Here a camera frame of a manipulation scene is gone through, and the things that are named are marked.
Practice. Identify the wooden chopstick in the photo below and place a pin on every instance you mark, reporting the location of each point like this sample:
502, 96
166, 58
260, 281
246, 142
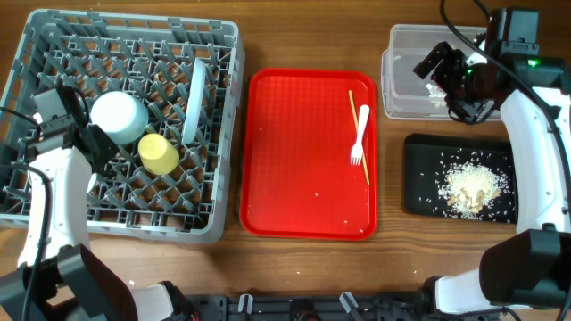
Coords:
364, 160

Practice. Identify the yellow plastic cup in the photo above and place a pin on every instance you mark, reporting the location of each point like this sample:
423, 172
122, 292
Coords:
157, 154

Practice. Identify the clear plastic bin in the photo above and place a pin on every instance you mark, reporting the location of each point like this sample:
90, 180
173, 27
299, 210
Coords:
404, 93

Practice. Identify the white plastic fork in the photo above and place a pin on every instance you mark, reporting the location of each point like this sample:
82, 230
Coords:
361, 120

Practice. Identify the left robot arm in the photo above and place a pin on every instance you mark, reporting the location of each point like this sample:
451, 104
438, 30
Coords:
58, 277

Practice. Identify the black waste tray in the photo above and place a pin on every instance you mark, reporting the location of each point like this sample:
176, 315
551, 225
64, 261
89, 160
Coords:
423, 147

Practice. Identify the red serving tray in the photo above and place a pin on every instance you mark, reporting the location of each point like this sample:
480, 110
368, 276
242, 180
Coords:
298, 180

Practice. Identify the light green bowl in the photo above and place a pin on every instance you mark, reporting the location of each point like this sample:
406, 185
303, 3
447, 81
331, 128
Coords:
92, 182

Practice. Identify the light blue bowl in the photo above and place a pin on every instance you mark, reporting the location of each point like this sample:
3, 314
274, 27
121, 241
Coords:
121, 116

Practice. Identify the white napkin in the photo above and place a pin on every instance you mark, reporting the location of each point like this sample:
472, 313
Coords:
435, 91

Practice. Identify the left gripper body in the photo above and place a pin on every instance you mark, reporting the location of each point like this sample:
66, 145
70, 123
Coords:
109, 144

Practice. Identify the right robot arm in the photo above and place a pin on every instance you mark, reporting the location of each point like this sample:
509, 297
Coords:
532, 94

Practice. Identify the grey dishwasher rack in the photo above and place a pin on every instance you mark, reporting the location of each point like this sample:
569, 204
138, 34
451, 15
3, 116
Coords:
152, 59

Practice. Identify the rice food scraps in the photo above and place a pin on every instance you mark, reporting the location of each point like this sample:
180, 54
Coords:
463, 184

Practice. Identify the light blue plate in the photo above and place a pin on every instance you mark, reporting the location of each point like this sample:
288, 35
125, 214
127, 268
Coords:
195, 100

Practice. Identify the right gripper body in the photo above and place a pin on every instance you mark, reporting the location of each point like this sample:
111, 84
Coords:
463, 85

